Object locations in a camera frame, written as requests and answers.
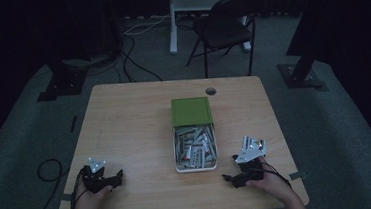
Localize looped black floor cable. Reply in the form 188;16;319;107
21;156;73;209

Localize black floor cables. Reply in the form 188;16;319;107
110;30;165;86

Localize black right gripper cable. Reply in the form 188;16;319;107
244;158;293;192

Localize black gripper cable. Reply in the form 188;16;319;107
244;158;293;192
66;165;92;209

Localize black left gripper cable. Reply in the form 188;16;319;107
66;165;92;209

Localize small black bar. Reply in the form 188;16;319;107
68;115;79;134

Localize black stand base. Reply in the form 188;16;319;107
272;6;330;95
34;56;91;103

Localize person's right hand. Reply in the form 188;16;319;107
243;153;295;206

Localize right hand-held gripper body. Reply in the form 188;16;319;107
229;133;271;186

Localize green box lid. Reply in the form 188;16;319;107
169;95;215;129

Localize pile of small batteries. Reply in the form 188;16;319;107
173;124;218;171

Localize white floor cable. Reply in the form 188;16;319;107
122;14;173;36

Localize black folding chair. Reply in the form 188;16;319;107
180;0;277;81

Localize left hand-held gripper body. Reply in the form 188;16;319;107
79;154;116;196

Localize person's left hand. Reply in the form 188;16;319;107
69;175;115;209

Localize white desk frame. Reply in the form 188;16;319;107
165;0;261;59

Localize metal tray with items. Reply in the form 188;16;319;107
171;122;220;175

